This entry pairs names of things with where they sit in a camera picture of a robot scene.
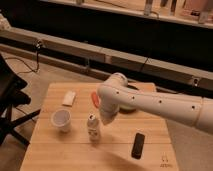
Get green bowl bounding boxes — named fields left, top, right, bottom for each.
left=119, top=83, right=141, bottom=113

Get black cable on floor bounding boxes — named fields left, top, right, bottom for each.
left=3, top=39, right=44, bottom=76

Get white paper cup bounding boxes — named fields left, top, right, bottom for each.
left=51, top=109, right=71, bottom=133

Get small white plastic bottle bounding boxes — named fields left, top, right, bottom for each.
left=87, top=114, right=100, bottom=141

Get black office chair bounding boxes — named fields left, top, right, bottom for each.
left=0, top=54, right=40, bottom=146

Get orange carrot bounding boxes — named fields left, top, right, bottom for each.
left=91, top=92, right=99, bottom=108

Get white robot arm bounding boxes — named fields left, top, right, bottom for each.
left=97, top=73, right=213, bottom=134

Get black rectangular remote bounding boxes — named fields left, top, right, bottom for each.
left=131, top=133, right=145, bottom=159

